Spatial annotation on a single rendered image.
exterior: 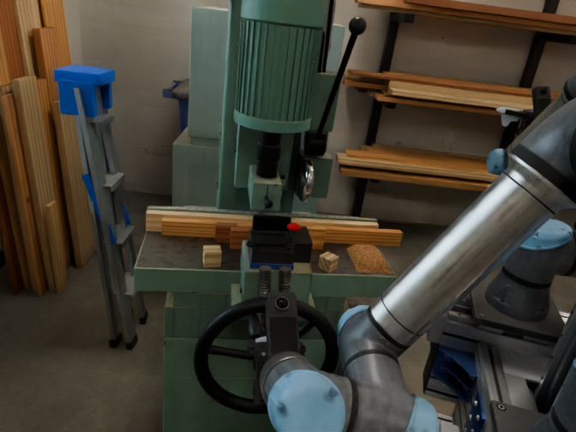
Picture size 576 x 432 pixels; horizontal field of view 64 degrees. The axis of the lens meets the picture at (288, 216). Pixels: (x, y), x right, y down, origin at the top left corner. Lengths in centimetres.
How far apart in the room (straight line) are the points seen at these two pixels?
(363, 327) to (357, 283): 47
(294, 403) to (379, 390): 11
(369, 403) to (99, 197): 150
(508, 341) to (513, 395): 18
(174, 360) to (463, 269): 79
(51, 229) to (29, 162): 33
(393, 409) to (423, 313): 13
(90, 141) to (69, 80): 22
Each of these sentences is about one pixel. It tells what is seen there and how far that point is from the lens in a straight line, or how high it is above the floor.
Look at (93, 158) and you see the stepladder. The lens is 183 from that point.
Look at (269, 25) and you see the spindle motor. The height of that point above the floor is 141.
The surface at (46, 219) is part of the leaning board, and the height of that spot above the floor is 41.
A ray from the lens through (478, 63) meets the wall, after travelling 360.
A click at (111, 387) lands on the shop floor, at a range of 207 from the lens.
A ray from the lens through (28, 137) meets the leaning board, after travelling 233.
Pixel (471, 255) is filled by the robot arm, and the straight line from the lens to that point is 59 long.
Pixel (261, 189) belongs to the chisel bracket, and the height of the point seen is 105.
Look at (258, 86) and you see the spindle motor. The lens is 99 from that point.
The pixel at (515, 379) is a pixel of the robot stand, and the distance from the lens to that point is 125.
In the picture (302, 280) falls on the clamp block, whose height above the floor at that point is 94.
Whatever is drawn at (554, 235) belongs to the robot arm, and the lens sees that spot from 122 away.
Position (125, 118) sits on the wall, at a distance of 360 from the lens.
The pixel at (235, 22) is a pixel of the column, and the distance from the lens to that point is 122.
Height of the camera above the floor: 144
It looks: 24 degrees down
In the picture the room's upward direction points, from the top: 7 degrees clockwise
